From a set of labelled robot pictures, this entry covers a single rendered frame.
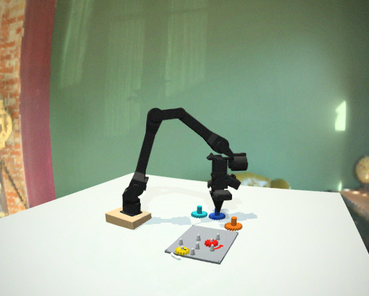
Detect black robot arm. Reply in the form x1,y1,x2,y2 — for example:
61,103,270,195
120,107,248,216

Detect blue gear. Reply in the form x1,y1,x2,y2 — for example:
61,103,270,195
209,208,226,220

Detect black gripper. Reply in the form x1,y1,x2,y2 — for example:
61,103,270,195
207,172,232,212

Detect teal gear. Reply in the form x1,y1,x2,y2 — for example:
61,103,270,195
191,205,207,218

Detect orange gear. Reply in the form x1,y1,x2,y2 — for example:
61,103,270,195
225,216,243,231

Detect red gear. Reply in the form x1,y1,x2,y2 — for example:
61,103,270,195
204,240,218,247

